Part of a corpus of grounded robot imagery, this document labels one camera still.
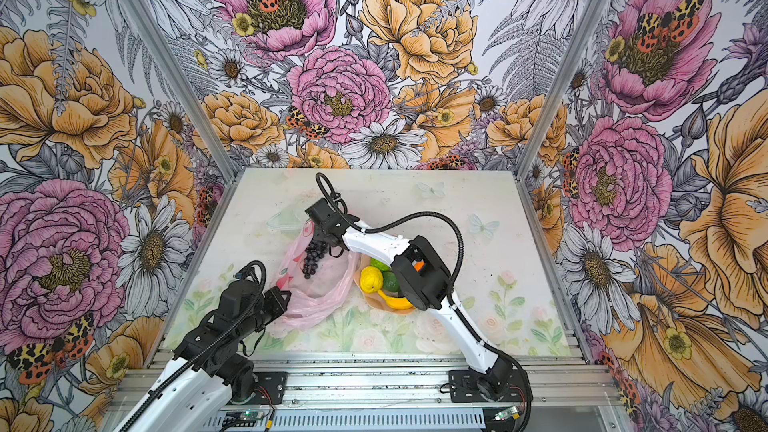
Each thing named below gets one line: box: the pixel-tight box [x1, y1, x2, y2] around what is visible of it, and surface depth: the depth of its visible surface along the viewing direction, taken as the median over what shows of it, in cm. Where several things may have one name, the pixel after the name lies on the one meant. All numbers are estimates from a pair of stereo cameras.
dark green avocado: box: [382, 271, 400, 293], surface depth 89 cm
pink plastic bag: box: [276, 221, 361, 331], surface depth 85 cm
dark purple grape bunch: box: [302, 240, 328, 279], surface depth 97 cm
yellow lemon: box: [360, 266, 383, 293], surface depth 87 cm
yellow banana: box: [377, 290, 413, 309], surface depth 84 cm
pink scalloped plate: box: [354, 253, 416, 315], surface depth 87 cm
